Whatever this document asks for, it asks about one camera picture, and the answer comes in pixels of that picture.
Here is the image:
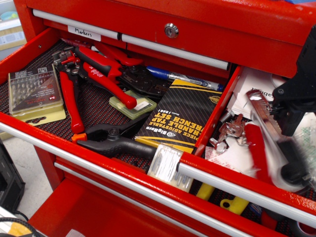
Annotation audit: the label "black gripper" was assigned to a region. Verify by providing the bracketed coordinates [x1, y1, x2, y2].
[271, 32, 316, 136]

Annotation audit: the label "silver box cutter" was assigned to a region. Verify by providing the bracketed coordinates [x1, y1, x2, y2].
[246, 89, 311, 193]

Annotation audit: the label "right open red drawer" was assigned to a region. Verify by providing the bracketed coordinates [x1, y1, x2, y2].
[178, 68, 316, 227]

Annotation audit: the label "open red drawer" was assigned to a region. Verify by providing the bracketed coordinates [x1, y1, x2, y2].
[0, 27, 244, 198]
[178, 68, 316, 227]

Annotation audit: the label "black yellow wrench set box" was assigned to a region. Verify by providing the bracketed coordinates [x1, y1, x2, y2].
[136, 79, 222, 153]

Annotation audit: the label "left open red drawer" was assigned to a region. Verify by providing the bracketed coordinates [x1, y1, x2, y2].
[0, 27, 244, 198]

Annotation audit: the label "black box on floor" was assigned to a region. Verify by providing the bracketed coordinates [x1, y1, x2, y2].
[0, 141, 25, 212]

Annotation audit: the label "clear bag of parts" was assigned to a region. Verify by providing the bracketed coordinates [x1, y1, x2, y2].
[296, 119, 316, 189]

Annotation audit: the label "silver curved metal plate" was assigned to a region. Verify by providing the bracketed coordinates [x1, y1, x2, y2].
[271, 74, 287, 88]

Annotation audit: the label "red bit holder strip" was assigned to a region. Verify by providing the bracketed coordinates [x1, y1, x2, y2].
[244, 124, 273, 185]

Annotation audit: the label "silver key bunch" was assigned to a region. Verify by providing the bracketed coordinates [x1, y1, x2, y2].
[219, 114, 247, 146]

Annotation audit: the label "white cabinet paper sheet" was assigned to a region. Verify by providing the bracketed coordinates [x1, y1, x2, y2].
[204, 67, 316, 190]

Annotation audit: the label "clear plastic bit packet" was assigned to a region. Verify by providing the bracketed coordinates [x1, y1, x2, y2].
[147, 144, 193, 193]

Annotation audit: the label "blue dry erase marker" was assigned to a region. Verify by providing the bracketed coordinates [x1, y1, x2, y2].
[146, 66, 224, 92]

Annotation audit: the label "red metal tool chest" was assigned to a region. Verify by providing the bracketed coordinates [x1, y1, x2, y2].
[3, 0, 316, 237]

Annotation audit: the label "small green plastic case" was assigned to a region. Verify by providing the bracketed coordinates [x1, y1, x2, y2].
[109, 90, 157, 119]

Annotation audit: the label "silver cabinet lock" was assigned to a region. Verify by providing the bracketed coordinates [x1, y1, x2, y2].
[164, 23, 179, 39]

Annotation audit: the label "black spring clamp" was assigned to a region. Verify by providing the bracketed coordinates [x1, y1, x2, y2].
[72, 113, 156, 160]

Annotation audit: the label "white markers label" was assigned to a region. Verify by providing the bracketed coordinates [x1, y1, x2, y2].
[68, 25, 101, 41]

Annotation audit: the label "drill bit set case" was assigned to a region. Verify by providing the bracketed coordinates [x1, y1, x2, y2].
[8, 65, 66, 126]

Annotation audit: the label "yellow handled tool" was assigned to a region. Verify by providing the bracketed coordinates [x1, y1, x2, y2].
[196, 183, 249, 215]

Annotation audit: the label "red handled crimping pliers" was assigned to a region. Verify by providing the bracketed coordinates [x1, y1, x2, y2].
[74, 42, 171, 102]

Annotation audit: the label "red wire stripper tool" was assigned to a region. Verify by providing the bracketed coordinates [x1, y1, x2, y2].
[52, 47, 84, 134]

